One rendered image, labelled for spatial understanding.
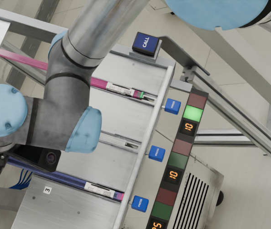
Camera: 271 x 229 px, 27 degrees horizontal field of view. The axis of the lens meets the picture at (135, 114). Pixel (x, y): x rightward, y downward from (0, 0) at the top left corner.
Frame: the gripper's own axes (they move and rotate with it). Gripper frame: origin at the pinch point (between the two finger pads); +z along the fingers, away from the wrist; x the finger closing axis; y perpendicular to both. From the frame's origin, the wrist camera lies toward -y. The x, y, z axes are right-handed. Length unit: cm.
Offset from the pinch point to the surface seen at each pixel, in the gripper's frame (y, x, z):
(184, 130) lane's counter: -32.0, -18.1, -6.9
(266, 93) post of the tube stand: -62, -53, 31
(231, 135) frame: -53, -34, 26
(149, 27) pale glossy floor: -32, -107, 119
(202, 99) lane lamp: -33.8, -26.1, -7.5
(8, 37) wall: 33, -103, 187
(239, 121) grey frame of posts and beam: -49, -32, 9
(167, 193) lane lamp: -32.7, -4.2, -7.1
